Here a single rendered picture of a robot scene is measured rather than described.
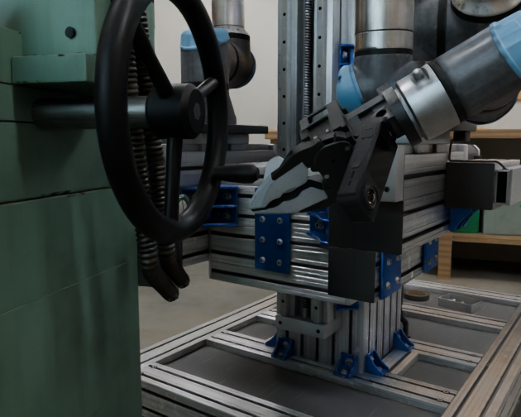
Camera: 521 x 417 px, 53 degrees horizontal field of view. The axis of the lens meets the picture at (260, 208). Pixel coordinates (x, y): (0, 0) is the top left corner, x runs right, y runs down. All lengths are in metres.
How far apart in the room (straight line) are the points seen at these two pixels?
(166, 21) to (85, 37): 3.80
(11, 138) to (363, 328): 0.91
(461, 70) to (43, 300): 0.54
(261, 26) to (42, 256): 3.50
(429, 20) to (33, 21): 0.65
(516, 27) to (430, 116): 0.12
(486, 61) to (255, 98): 3.47
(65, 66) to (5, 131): 0.10
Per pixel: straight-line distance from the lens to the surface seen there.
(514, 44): 0.60
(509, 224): 3.33
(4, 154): 0.63
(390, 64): 0.70
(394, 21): 0.70
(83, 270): 0.76
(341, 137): 0.58
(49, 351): 0.72
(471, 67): 0.59
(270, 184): 0.60
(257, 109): 3.99
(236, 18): 1.42
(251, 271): 1.16
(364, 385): 1.28
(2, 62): 0.64
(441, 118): 0.59
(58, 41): 0.64
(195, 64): 1.26
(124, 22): 0.49
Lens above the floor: 0.78
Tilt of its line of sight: 7 degrees down
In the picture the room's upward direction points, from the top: straight up
